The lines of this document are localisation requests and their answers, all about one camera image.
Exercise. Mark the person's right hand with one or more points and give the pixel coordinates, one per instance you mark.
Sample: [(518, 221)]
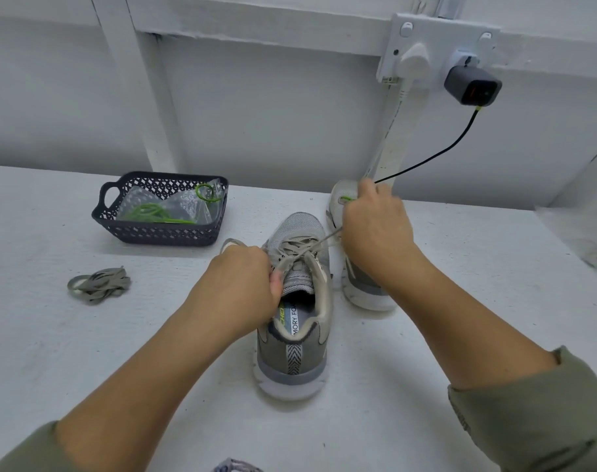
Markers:
[(377, 236)]

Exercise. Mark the person's left hand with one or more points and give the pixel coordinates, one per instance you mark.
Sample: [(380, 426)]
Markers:
[(235, 290)]

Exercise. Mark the green shoelace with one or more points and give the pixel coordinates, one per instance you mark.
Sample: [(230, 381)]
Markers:
[(348, 198), (146, 213)]

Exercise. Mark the gray sneaker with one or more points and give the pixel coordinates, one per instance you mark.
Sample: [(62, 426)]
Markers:
[(362, 290), (291, 364)]

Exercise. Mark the beige shoelace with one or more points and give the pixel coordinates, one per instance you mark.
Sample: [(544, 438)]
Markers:
[(100, 285), (303, 246)]

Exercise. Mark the clear plastic bag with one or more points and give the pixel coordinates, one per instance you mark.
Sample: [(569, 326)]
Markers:
[(180, 203)]

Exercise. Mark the person's right forearm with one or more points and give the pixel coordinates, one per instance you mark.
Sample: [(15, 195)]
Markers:
[(505, 378)]

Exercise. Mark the person's left forearm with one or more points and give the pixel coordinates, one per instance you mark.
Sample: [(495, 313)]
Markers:
[(121, 418)]

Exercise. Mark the dark plastic lattice basket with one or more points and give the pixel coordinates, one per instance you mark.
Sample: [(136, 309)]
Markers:
[(156, 236)]

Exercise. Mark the gray patterned garment piece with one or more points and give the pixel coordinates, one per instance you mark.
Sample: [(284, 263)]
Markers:
[(237, 466)]

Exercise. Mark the white plug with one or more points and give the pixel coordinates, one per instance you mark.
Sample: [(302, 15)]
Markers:
[(415, 64)]

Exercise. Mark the gray charger adapter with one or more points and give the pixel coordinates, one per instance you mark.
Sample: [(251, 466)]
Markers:
[(474, 85)]

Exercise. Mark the white wall socket plate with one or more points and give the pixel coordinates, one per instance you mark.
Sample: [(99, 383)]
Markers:
[(441, 32)]

